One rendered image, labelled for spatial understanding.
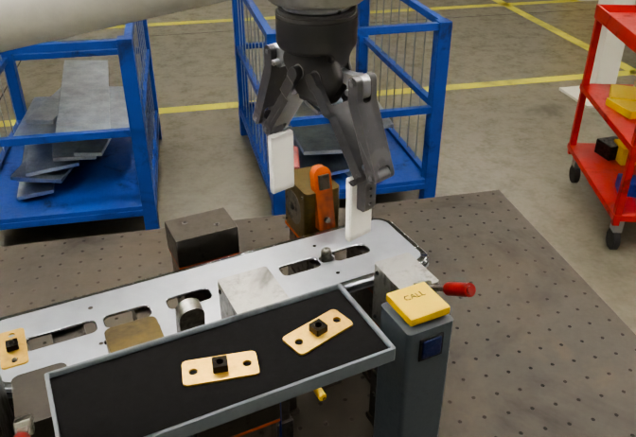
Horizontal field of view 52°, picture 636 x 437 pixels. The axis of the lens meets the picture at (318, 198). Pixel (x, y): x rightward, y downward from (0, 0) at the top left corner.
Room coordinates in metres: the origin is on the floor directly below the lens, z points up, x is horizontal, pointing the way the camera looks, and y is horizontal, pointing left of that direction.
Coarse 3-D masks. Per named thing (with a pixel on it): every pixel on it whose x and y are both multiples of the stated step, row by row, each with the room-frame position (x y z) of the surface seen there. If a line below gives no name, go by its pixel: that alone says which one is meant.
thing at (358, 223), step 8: (352, 176) 0.55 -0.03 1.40; (352, 192) 0.54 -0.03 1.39; (352, 200) 0.54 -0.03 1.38; (352, 208) 0.54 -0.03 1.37; (352, 216) 0.54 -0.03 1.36; (360, 216) 0.55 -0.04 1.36; (368, 216) 0.56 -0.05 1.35; (352, 224) 0.54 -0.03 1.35; (360, 224) 0.55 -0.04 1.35; (368, 224) 0.56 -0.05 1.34; (352, 232) 0.54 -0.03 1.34; (360, 232) 0.55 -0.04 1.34; (368, 232) 0.56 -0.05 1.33
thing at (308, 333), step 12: (336, 312) 0.64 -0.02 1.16; (312, 324) 0.60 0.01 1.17; (324, 324) 0.60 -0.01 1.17; (336, 324) 0.61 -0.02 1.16; (348, 324) 0.61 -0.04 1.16; (288, 336) 0.59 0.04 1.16; (300, 336) 0.59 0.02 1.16; (312, 336) 0.59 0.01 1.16; (324, 336) 0.59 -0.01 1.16; (300, 348) 0.57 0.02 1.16; (312, 348) 0.57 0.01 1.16
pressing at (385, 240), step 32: (384, 224) 1.10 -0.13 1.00; (256, 256) 0.99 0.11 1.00; (288, 256) 0.99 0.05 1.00; (320, 256) 0.99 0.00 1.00; (384, 256) 0.99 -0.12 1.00; (416, 256) 0.99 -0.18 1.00; (128, 288) 0.89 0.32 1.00; (160, 288) 0.89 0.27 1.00; (192, 288) 0.89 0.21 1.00; (288, 288) 0.89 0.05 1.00; (352, 288) 0.90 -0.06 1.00; (0, 320) 0.82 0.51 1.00; (32, 320) 0.81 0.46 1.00; (64, 320) 0.81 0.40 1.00; (96, 320) 0.81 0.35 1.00; (160, 320) 0.81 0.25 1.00; (32, 352) 0.74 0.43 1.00; (64, 352) 0.74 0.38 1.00; (96, 352) 0.74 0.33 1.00
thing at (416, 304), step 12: (408, 288) 0.69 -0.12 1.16; (420, 288) 0.69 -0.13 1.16; (396, 300) 0.66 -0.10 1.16; (408, 300) 0.66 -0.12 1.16; (420, 300) 0.66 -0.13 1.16; (432, 300) 0.66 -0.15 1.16; (408, 312) 0.64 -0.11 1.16; (420, 312) 0.64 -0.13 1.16; (432, 312) 0.64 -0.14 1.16; (444, 312) 0.65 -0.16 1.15
